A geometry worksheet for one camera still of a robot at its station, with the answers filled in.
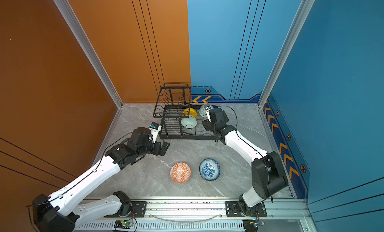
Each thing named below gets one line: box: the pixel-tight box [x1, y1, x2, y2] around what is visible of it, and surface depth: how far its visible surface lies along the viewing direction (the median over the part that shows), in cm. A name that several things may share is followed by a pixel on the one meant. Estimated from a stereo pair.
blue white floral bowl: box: [199, 158, 221, 181], surface depth 84 cm
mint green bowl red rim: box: [181, 116, 198, 129], surface depth 106 cm
